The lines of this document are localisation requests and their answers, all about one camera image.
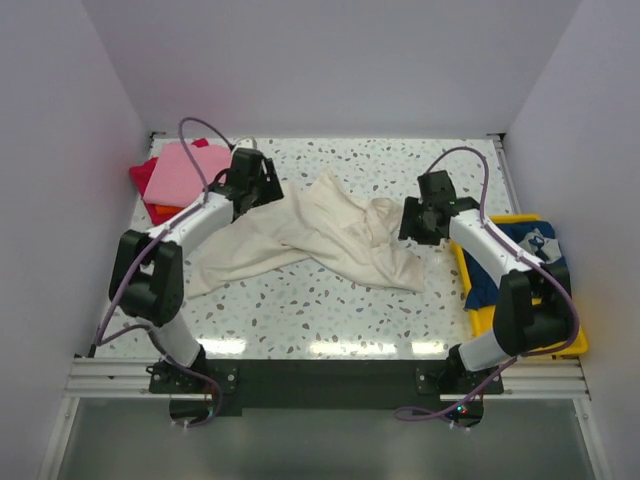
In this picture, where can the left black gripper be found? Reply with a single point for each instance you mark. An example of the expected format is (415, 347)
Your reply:
(272, 189)

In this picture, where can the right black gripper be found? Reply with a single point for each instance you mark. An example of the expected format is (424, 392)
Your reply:
(407, 229)

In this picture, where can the cream t shirt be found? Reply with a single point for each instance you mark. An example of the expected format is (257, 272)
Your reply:
(350, 236)

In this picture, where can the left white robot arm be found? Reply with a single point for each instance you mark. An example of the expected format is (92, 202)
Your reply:
(146, 289)

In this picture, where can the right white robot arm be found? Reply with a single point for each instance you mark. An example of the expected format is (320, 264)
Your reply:
(534, 312)

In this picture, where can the pink folded t shirt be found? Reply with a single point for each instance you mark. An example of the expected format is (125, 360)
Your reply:
(211, 159)

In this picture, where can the orange folded t shirt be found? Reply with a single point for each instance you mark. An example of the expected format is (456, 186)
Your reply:
(159, 214)

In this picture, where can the navy blue t shirt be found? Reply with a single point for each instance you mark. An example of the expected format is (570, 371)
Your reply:
(536, 237)

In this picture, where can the red folded t shirt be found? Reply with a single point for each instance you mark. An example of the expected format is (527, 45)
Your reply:
(142, 172)

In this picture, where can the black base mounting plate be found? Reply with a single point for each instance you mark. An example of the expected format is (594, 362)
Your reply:
(229, 387)

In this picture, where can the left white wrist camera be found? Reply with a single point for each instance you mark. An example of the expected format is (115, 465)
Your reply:
(246, 143)

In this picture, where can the aluminium frame rail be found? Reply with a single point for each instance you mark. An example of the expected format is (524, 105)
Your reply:
(550, 378)

